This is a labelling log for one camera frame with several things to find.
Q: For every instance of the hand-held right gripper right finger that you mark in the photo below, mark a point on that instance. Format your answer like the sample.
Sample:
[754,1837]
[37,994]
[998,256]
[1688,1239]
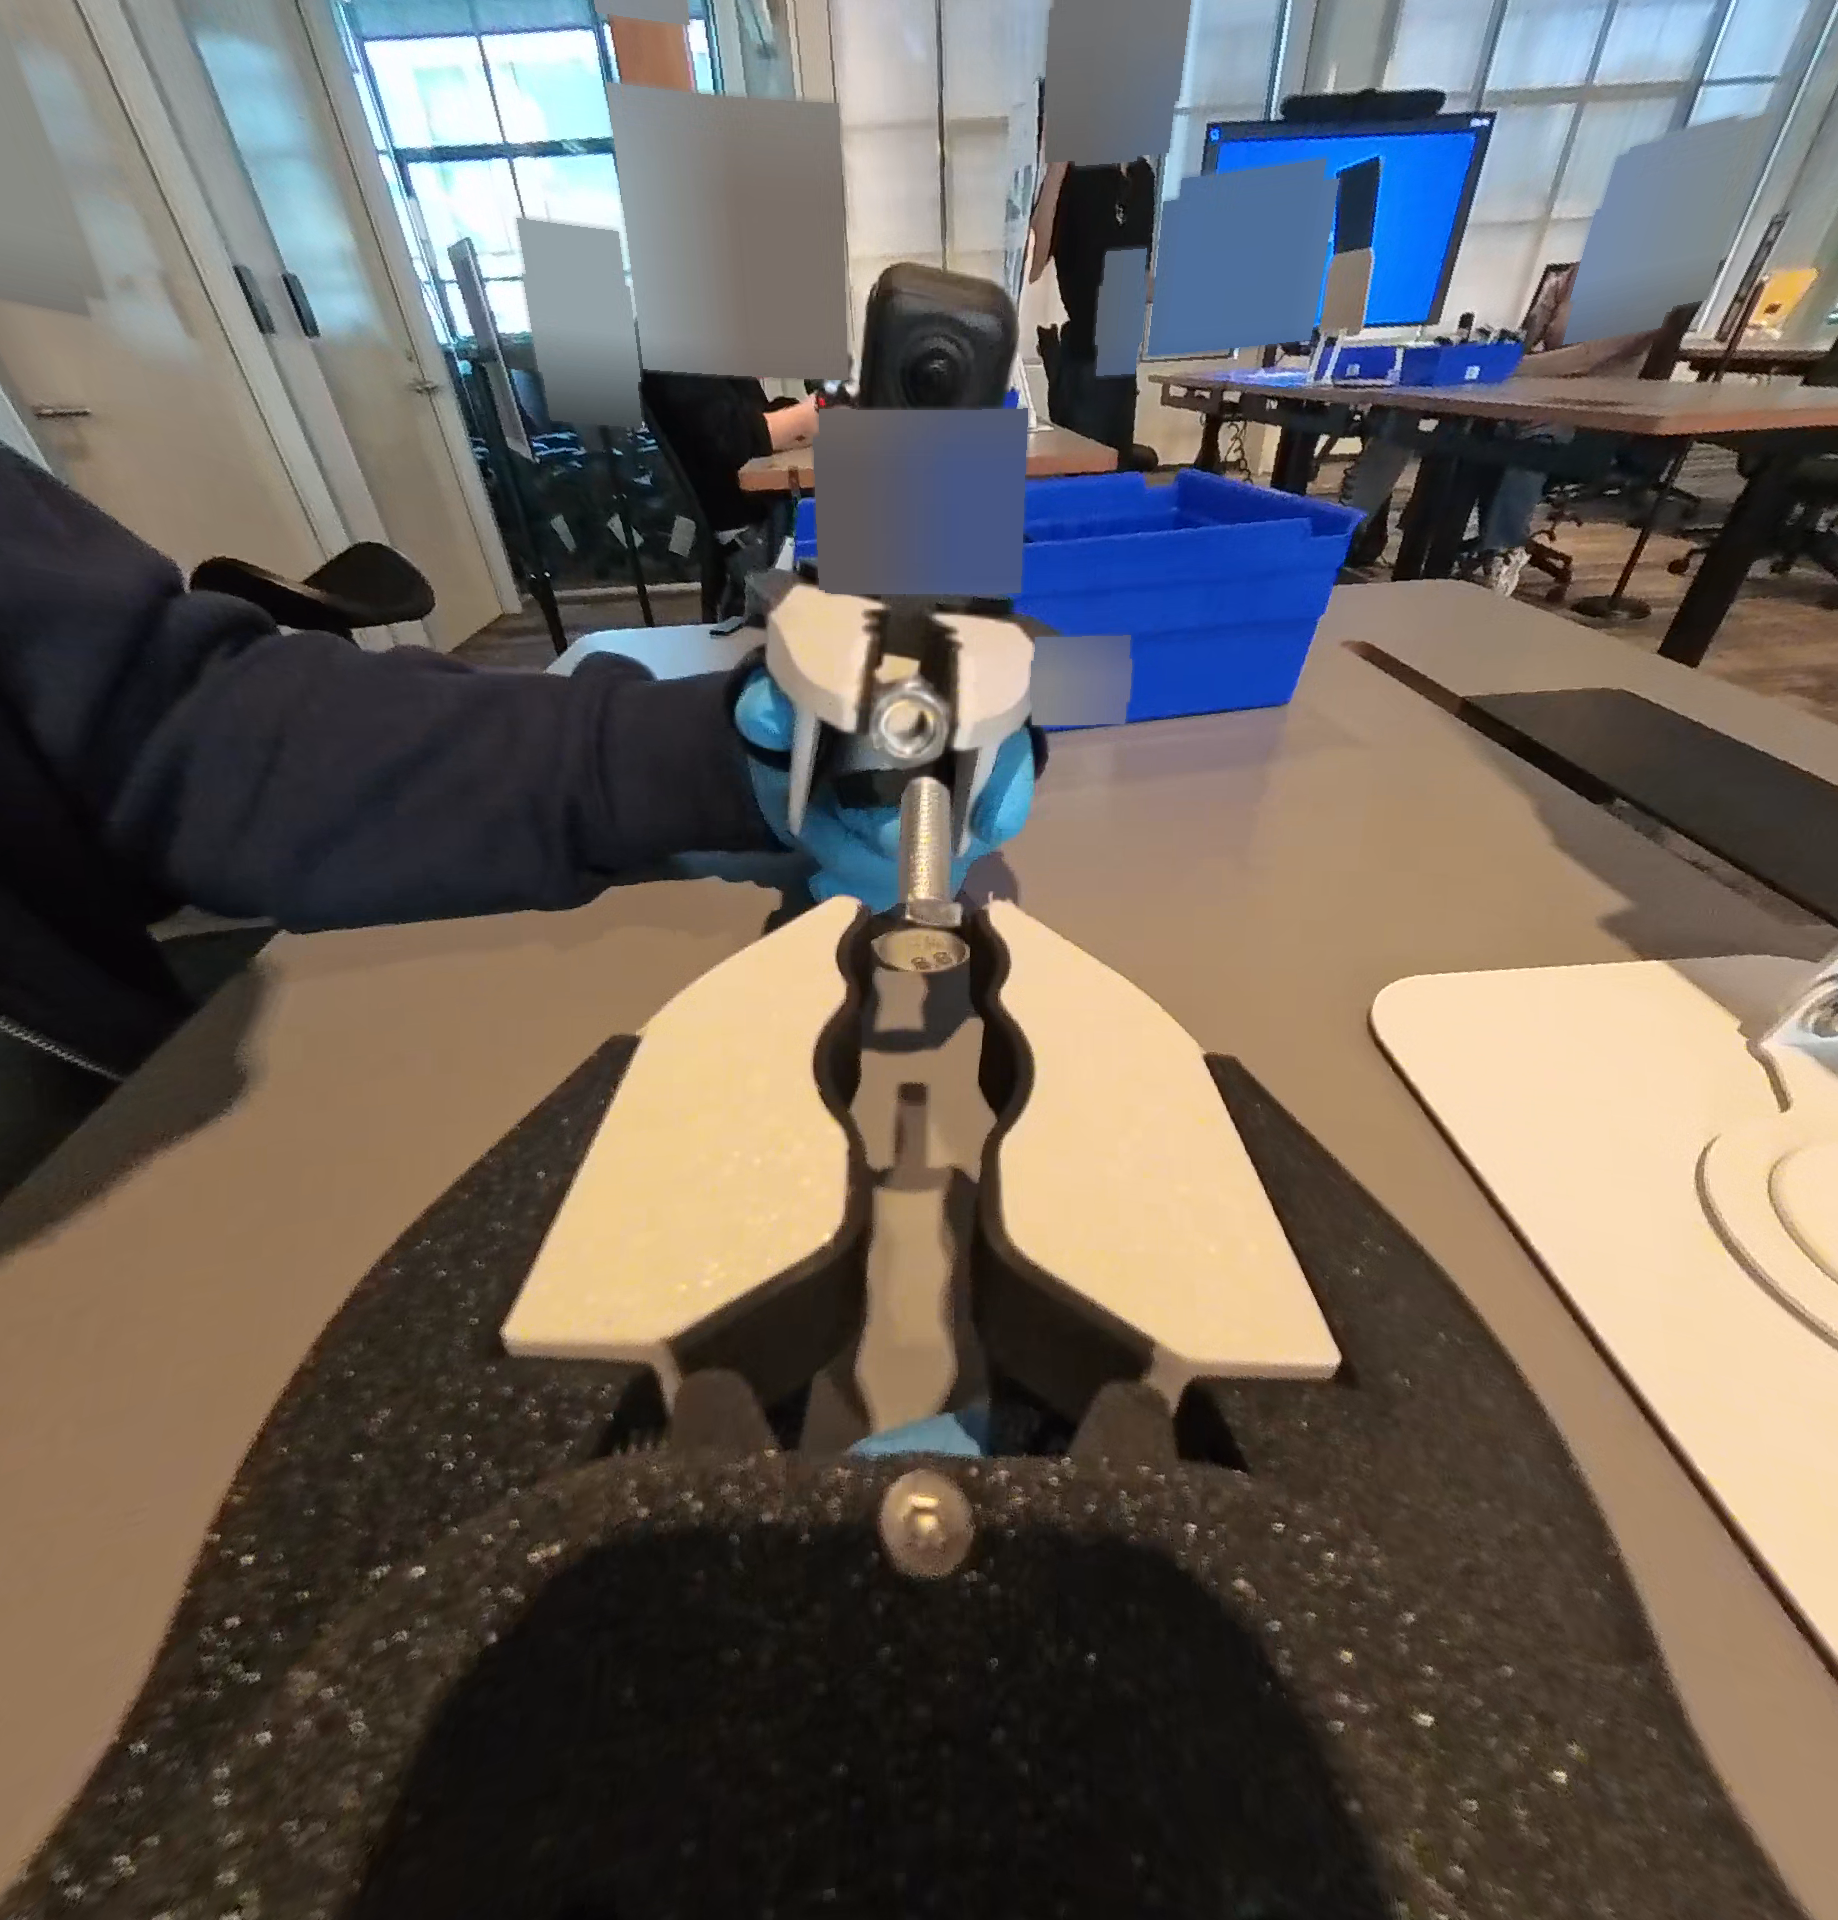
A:
[1160,1170]

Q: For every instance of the white double door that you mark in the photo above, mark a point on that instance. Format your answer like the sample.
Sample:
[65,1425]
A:
[261,451]

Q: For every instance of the small wooden desk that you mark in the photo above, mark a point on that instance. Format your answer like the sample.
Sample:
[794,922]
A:
[1069,451]

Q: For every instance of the silver hex bolt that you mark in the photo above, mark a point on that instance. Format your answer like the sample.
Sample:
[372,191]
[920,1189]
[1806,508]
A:
[926,841]

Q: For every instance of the black flat pad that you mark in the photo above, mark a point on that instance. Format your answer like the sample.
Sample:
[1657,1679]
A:
[1684,780]

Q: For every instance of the white sign stand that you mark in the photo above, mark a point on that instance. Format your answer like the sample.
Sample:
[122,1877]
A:
[1579,1140]

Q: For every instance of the monitor with blue screen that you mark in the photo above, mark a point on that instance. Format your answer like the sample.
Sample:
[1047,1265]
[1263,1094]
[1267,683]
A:
[1422,210]

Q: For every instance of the brown top desk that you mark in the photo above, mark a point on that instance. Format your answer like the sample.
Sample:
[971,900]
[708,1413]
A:
[1609,402]

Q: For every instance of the black chair armrest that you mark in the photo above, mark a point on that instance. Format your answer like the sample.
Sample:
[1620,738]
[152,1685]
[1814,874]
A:
[350,586]

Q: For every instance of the silver hex nut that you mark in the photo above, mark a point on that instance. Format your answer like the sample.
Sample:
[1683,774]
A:
[938,746]

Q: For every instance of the small blue bin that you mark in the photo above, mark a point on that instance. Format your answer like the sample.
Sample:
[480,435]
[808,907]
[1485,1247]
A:
[1444,362]

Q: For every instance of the person's left hand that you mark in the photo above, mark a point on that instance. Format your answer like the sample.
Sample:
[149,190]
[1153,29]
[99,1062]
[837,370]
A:
[845,856]

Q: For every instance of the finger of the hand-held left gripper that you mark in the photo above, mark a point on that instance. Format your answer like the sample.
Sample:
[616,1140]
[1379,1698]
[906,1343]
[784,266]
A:
[821,645]
[995,683]

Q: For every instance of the person's upper body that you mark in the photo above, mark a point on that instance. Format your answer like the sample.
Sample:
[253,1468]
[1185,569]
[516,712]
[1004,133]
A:
[51,721]

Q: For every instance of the person's left forearm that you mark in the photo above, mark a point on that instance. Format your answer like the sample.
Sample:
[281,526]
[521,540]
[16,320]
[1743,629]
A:
[456,780]

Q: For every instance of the blue plastic bin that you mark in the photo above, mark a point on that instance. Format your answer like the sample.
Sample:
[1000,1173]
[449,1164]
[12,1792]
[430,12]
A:
[1189,600]

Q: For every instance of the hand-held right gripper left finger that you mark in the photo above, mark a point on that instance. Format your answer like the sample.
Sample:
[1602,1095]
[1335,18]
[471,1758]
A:
[710,1140]

